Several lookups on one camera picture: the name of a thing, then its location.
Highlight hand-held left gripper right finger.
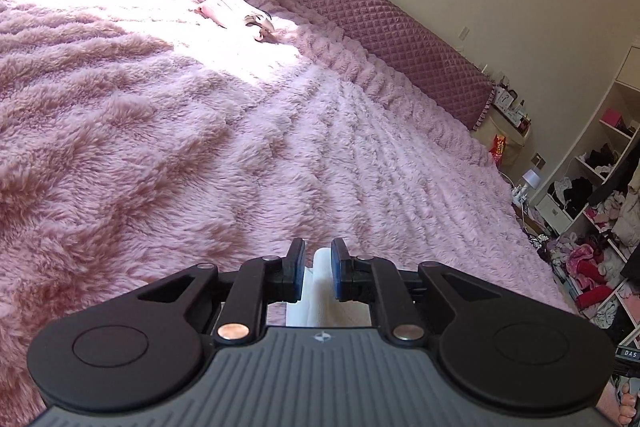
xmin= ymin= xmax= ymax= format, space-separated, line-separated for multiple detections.
xmin=330 ymin=238 xmax=502 ymax=344

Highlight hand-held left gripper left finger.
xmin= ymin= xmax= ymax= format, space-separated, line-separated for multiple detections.
xmin=137 ymin=237 xmax=307 ymax=349

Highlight white printed sweatshirt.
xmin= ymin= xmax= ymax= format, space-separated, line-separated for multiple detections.
xmin=285 ymin=247 xmax=374 ymax=329

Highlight pile of clothes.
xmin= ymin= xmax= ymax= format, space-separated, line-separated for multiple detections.
xmin=544 ymin=187 xmax=632 ymax=329

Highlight person's right hand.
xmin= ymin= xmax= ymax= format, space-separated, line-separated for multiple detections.
xmin=617 ymin=379 xmax=640 ymax=427

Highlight red garment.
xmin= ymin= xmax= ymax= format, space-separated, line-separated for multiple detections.
xmin=575 ymin=284 xmax=614 ymax=311

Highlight pink fluffy blanket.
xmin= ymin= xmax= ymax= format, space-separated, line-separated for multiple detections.
xmin=0 ymin=0 xmax=582 ymax=414

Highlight red snack bag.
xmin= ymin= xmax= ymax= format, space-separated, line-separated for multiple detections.
xmin=490 ymin=134 xmax=509 ymax=166

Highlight white table lamp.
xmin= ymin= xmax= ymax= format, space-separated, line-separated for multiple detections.
xmin=515 ymin=169 xmax=542 ymax=206

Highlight cream bedside cabinet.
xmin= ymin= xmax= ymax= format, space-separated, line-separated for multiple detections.
xmin=472 ymin=107 xmax=534 ymax=168

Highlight framed pictures on cabinet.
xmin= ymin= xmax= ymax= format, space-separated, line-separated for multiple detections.
xmin=492 ymin=77 xmax=532 ymax=134

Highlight pink quilted headboard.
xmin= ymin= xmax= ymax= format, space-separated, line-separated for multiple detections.
xmin=210 ymin=0 xmax=497 ymax=130

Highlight small pink garment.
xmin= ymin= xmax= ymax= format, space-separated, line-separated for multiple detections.
xmin=195 ymin=0 xmax=277 ymax=44

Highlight white shelf unit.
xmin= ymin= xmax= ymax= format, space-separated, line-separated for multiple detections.
xmin=534 ymin=47 xmax=640 ymax=339

